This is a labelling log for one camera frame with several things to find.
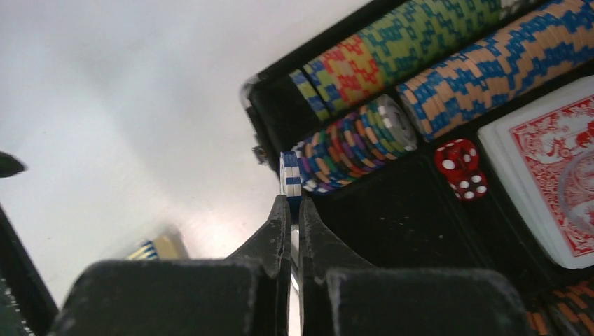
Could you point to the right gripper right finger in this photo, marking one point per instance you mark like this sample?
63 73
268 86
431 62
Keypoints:
320 252

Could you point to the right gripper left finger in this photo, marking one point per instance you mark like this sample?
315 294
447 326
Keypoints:
268 251

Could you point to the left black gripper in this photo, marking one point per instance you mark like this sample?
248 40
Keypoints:
33 301

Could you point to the white poker chip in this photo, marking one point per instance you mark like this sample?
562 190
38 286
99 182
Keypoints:
289 175

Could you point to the black poker set case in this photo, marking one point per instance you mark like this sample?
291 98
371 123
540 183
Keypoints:
442 266

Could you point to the blue texas holdem card box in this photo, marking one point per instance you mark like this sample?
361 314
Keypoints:
166 245

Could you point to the mixed colour chip row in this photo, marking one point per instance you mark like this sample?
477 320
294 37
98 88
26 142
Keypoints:
355 145

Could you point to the red dice in case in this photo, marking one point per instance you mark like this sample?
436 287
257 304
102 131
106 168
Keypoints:
458 161

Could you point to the green poker chip row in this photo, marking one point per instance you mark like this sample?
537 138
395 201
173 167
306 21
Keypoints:
403 41

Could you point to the red playing card deck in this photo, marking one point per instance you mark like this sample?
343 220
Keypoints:
543 155

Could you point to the orange black poker chip row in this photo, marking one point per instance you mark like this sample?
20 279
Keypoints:
563 311

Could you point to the blue tan poker chip row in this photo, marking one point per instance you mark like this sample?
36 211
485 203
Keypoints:
537 48

